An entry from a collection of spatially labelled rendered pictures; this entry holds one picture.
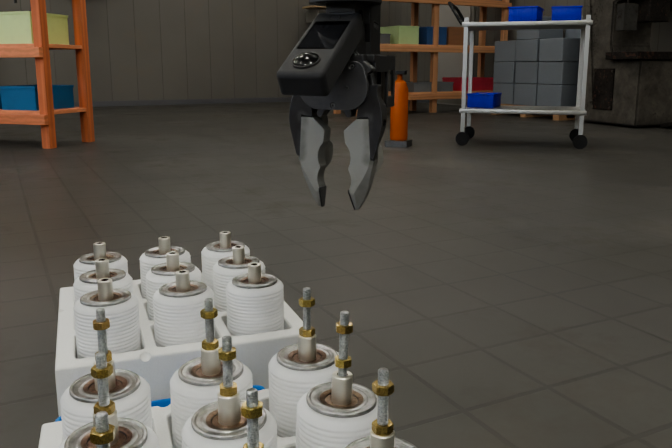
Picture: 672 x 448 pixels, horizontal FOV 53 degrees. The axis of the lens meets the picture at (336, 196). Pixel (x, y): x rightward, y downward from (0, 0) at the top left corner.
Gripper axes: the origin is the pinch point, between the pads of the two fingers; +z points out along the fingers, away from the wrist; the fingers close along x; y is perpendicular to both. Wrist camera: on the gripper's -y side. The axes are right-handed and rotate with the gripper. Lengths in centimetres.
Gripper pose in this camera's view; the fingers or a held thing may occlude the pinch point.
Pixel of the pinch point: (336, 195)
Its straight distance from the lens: 67.5
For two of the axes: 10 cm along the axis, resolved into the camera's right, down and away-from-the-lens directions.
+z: 0.0, 9.8, 1.9
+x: -9.1, -0.8, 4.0
